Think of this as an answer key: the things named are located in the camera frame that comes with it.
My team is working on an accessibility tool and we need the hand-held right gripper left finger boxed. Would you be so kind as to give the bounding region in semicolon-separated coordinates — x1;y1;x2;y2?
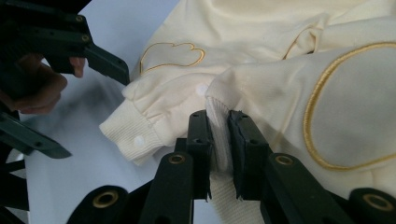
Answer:
174;109;216;202

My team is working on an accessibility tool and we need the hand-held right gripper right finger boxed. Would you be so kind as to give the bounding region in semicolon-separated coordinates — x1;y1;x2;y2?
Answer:
227;109;273;202

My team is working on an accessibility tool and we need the cream children's garment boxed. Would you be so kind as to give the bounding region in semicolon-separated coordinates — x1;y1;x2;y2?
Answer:
98;0;396;224

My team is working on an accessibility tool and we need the dark frame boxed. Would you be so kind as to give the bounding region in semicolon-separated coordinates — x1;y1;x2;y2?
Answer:
0;148;31;224

